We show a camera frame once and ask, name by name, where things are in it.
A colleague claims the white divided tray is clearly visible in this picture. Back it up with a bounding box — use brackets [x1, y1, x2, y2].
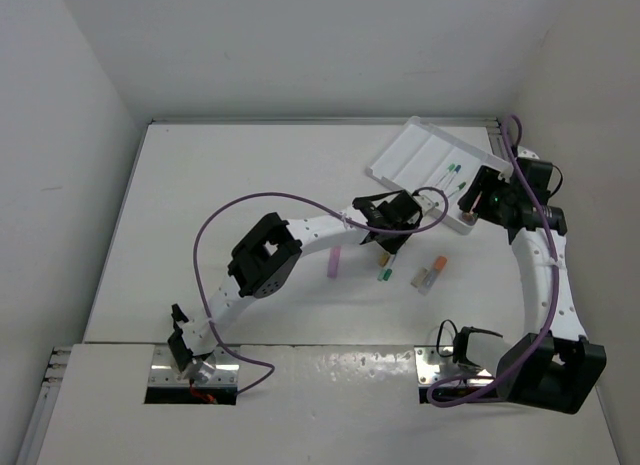
[365, 117, 506, 235]

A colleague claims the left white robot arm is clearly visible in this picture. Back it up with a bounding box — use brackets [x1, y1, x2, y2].
[168, 191, 423, 379]

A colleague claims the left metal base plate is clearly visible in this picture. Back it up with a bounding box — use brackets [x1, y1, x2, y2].
[147, 345, 240, 388]

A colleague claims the blue capped white pen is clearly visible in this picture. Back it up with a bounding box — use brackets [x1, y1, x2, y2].
[442, 164, 461, 190]

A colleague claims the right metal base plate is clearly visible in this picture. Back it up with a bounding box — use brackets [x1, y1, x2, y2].
[414, 346, 493, 388]

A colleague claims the pink highlighter stick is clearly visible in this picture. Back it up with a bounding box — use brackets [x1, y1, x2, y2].
[327, 246, 342, 279]

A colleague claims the orange capped clear tube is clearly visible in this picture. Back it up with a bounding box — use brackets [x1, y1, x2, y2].
[418, 256, 447, 295]

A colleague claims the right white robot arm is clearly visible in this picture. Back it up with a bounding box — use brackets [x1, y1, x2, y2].
[453, 158, 607, 415]

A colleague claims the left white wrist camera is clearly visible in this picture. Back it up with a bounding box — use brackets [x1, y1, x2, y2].
[414, 194, 439, 214]

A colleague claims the pink capped clear tube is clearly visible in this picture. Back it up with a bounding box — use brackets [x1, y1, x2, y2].
[461, 195, 481, 226]

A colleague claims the metal base plate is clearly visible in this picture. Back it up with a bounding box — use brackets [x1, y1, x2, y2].
[414, 346, 493, 388]
[147, 345, 240, 388]

